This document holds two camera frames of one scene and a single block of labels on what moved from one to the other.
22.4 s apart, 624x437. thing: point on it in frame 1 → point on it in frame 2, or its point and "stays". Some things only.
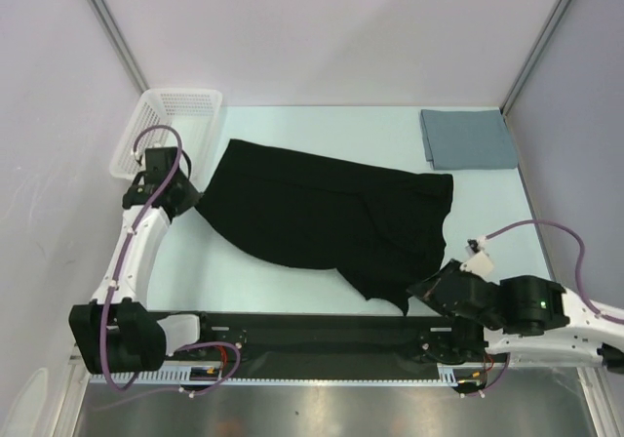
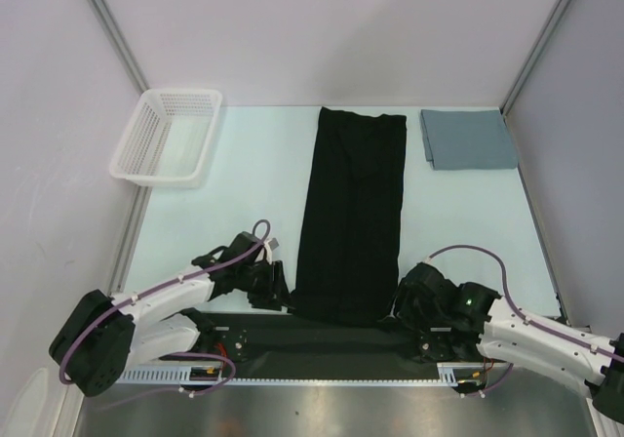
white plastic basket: (196, 113) stays
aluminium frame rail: (319, 346) stays
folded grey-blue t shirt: (467, 139) stays
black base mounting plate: (334, 342) stays
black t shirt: (383, 229) → (348, 273)
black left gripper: (191, 198) → (274, 293)
